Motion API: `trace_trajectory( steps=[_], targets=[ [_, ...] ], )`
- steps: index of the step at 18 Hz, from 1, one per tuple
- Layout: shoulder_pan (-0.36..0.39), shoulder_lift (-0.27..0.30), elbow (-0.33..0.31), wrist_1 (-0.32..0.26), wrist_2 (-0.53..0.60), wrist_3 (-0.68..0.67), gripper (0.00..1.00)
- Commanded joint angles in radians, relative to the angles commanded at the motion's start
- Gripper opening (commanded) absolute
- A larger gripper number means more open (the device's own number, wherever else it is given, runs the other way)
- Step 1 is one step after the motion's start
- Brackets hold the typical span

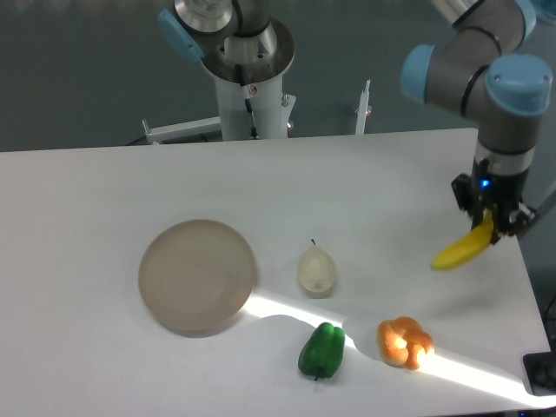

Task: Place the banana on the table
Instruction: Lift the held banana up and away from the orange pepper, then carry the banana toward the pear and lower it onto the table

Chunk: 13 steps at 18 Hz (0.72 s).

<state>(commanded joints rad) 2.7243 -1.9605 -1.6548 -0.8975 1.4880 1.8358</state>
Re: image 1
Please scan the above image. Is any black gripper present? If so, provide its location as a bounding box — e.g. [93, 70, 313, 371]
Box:
[451, 160, 536, 243]

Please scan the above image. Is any yellow banana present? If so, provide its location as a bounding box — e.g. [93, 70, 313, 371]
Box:
[430, 210, 493, 271]

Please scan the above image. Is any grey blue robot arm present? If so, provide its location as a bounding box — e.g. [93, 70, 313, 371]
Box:
[157, 1, 553, 243]

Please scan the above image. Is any orange braided bread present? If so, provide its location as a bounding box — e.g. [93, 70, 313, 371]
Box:
[376, 316, 435, 371]

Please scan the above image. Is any black device at table corner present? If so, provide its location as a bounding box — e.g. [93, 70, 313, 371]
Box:
[523, 352, 555, 396]

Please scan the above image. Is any pale white pear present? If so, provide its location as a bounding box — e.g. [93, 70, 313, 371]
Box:
[296, 239, 337, 298]

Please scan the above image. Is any blue plastic bag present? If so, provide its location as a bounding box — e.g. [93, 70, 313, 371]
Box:
[534, 0, 556, 23]

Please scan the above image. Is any green bell pepper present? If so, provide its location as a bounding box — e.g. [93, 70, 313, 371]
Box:
[297, 322, 346, 381]

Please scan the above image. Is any beige round plate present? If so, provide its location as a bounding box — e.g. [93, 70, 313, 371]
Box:
[138, 219, 258, 337]

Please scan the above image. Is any white right frame bracket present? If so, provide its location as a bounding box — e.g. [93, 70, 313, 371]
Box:
[354, 79, 372, 136]

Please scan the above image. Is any white frame bracket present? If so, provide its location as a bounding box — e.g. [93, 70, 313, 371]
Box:
[142, 116, 221, 144]
[354, 79, 372, 136]

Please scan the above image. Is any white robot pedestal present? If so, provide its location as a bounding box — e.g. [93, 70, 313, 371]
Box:
[202, 18, 296, 142]

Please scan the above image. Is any black pedestal cable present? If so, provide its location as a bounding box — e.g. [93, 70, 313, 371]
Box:
[235, 63, 260, 140]

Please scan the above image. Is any white left frame bracket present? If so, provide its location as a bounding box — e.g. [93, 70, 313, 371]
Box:
[142, 116, 221, 144]

